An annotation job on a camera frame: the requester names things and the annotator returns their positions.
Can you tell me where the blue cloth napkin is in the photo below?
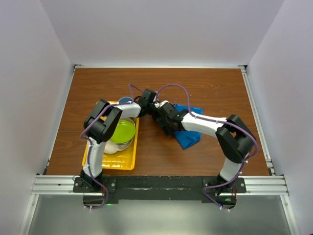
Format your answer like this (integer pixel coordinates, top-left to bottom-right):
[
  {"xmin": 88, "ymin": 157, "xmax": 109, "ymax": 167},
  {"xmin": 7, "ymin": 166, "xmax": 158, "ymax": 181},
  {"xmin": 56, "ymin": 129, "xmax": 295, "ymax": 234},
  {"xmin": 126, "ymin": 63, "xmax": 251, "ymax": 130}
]
[{"xmin": 173, "ymin": 104, "xmax": 203, "ymax": 150}]

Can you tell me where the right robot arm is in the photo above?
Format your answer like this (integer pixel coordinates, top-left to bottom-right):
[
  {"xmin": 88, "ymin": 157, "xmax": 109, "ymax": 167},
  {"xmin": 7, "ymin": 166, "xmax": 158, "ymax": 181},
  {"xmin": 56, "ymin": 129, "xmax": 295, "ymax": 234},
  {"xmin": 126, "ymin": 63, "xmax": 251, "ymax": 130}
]
[{"xmin": 154, "ymin": 101, "xmax": 258, "ymax": 192}]

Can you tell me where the grey metal bowl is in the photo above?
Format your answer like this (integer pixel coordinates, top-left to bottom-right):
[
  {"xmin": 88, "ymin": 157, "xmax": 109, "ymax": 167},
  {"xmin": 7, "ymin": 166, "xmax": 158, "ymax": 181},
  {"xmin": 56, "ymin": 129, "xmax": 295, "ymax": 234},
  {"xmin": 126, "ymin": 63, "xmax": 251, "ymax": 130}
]
[{"xmin": 114, "ymin": 117, "xmax": 136, "ymax": 150}]

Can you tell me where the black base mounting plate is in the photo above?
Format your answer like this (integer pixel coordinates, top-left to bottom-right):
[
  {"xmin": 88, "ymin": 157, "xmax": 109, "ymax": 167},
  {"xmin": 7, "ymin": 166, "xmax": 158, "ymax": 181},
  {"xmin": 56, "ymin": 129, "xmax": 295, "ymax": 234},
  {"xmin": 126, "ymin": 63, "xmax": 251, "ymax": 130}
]
[{"xmin": 73, "ymin": 176, "xmax": 247, "ymax": 209}]

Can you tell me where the yellow plastic tray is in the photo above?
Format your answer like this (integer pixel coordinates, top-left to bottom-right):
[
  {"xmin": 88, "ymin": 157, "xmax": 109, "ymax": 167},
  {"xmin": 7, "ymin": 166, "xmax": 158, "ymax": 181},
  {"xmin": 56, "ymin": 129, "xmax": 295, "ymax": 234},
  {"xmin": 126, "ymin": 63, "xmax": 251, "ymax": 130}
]
[{"xmin": 81, "ymin": 100, "xmax": 140, "ymax": 171}]

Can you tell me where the aluminium frame rail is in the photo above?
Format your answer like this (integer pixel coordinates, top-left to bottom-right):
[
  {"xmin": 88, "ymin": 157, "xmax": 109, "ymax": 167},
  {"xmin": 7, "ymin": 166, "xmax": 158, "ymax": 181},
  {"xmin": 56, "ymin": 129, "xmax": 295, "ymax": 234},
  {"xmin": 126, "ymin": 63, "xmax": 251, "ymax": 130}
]
[{"xmin": 18, "ymin": 64, "xmax": 301, "ymax": 235}]

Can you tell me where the blue plastic cup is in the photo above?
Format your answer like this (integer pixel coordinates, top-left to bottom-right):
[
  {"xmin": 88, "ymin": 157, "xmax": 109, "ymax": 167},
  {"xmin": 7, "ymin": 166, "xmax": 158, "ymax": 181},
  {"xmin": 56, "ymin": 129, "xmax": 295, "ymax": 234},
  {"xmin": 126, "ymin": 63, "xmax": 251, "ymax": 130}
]
[{"xmin": 118, "ymin": 96, "xmax": 132, "ymax": 103}]

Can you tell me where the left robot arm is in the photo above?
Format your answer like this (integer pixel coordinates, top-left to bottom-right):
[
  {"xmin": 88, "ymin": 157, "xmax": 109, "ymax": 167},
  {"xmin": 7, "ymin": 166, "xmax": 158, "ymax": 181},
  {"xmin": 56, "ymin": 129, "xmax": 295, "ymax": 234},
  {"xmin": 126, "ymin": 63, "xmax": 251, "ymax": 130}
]
[{"xmin": 80, "ymin": 89, "xmax": 157, "ymax": 192}]

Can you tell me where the beige flower-shaped plate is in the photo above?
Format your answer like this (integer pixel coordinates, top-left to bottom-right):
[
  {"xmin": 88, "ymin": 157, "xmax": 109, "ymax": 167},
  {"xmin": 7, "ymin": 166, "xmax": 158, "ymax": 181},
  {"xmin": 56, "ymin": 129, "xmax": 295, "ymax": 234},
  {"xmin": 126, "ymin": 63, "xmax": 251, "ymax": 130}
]
[{"xmin": 104, "ymin": 141, "xmax": 131, "ymax": 154}]

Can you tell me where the green plastic plate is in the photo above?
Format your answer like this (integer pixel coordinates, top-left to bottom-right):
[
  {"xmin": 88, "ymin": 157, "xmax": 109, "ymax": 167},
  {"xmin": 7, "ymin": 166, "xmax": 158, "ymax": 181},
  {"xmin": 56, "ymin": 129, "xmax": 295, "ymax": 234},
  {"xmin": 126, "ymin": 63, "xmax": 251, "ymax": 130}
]
[{"xmin": 109, "ymin": 120, "xmax": 136, "ymax": 144}]

